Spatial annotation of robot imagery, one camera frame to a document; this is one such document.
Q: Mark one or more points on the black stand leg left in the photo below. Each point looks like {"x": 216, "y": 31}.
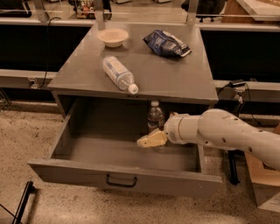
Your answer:
{"x": 29, "y": 188}

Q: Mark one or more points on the white paper bowl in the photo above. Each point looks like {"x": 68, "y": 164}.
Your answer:
{"x": 112, "y": 37}

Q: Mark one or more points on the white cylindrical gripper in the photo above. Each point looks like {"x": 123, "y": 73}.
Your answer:
{"x": 172, "y": 129}

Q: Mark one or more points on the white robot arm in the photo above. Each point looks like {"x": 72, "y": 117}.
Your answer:
{"x": 217, "y": 128}

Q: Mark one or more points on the black stand leg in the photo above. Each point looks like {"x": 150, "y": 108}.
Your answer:
{"x": 232, "y": 167}
{"x": 29, "y": 188}

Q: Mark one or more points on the black drawer handle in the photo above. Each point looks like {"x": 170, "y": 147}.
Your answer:
{"x": 121, "y": 182}

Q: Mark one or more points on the water bottle white blue label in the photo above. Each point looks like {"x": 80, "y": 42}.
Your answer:
{"x": 119, "y": 74}

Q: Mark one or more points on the brown cardboard box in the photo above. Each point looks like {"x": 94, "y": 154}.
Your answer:
{"x": 262, "y": 180}

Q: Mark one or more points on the grey cabinet with counter top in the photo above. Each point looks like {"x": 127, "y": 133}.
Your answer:
{"x": 182, "y": 84}

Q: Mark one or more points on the black power adapter with cables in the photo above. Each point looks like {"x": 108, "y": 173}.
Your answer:
{"x": 234, "y": 96}

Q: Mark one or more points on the blue chip bag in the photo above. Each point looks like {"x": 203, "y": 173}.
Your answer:
{"x": 164, "y": 44}

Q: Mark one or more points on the black stand leg right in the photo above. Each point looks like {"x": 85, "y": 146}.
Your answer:
{"x": 232, "y": 167}

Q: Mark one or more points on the black office chair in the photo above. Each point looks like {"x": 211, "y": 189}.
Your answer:
{"x": 209, "y": 9}

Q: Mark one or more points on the grey open top drawer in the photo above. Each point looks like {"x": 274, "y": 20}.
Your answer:
{"x": 99, "y": 137}

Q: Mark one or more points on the colourful snack box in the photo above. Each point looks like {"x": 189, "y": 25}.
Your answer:
{"x": 85, "y": 9}

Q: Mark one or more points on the clear water bottle red label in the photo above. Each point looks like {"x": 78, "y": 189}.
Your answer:
{"x": 155, "y": 117}

